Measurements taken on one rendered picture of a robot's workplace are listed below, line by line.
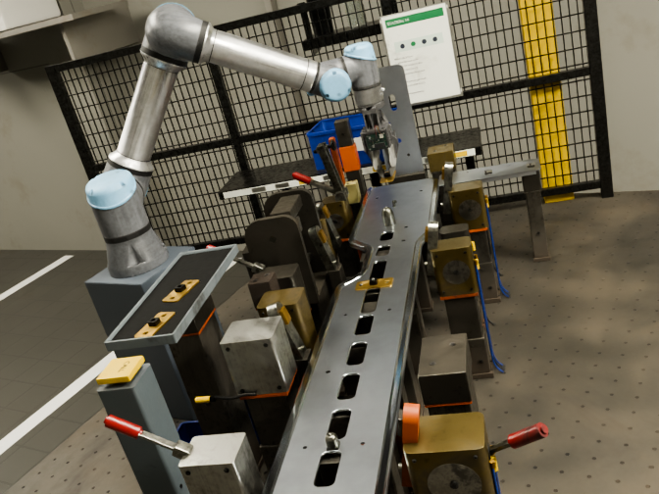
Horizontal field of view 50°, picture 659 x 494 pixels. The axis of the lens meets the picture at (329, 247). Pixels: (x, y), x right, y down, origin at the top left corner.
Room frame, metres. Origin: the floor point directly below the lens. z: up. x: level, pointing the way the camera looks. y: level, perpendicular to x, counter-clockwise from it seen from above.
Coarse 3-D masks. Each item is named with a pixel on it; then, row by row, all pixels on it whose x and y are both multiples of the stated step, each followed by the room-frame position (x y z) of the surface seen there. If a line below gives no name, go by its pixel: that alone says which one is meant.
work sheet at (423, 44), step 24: (384, 24) 2.37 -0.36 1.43; (408, 24) 2.35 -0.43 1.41; (432, 24) 2.32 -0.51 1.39; (384, 48) 2.37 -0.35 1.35; (408, 48) 2.35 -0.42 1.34; (432, 48) 2.33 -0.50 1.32; (408, 72) 2.35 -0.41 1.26; (432, 72) 2.33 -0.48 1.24; (456, 72) 2.31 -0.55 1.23; (432, 96) 2.34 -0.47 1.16; (456, 96) 2.32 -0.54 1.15
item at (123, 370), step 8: (112, 360) 1.05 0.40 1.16; (120, 360) 1.05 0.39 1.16; (128, 360) 1.04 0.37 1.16; (136, 360) 1.03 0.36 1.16; (144, 360) 1.04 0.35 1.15; (112, 368) 1.03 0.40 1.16; (120, 368) 1.02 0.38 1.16; (128, 368) 1.01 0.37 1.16; (136, 368) 1.01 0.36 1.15; (104, 376) 1.00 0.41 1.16; (112, 376) 1.00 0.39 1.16; (120, 376) 0.99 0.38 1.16; (128, 376) 0.99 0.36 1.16
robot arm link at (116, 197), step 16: (96, 176) 1.68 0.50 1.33; (112, 176) 1.66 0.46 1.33; (128, 176) 1.64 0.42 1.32; (96, 192) 1.60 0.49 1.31; (112, 192) 1.59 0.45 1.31; (128, 192) 1.61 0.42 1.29; (96, 208) 1.60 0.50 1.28; (112, 208) 1.59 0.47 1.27; (128, 208) 1.60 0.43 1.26; (112, 224) 1.59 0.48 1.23; (128, 224) 1.60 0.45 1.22; (144, 224) 1.62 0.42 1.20
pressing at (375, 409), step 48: (384, 192) 1.98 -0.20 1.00; (432, 192) 1.88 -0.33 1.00; (384, 240) 1.62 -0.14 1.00; (336, 288) 1.42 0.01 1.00; (384, 288) 1.37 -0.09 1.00; (336, 336) 1.22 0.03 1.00; (384, 336) 1.17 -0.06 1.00; (336, 384) 1.05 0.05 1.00; (384, 384) 1.02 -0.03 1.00; (288, 432) 0.95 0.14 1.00; (384, 432) 0.89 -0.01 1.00; (288, 480) 0.84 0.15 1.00; (336, 480) 0.81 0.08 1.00; (384, 480) 0.79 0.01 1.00
